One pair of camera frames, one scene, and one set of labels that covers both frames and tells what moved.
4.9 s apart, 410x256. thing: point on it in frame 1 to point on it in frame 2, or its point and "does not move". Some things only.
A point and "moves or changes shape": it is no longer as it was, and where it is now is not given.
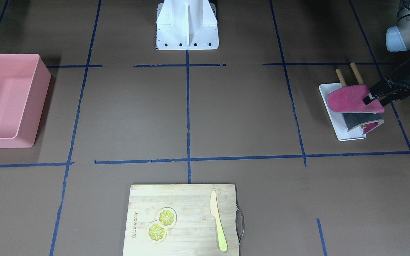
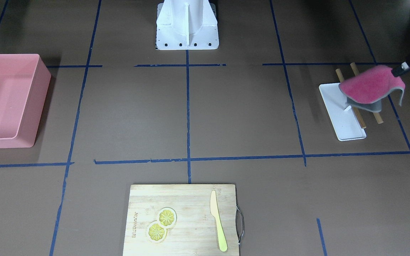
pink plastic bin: (12, 91) does not move
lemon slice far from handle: (157, 233) does not move
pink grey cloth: (349, 101) moves or changes shape
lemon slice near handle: (167, 217) does not move
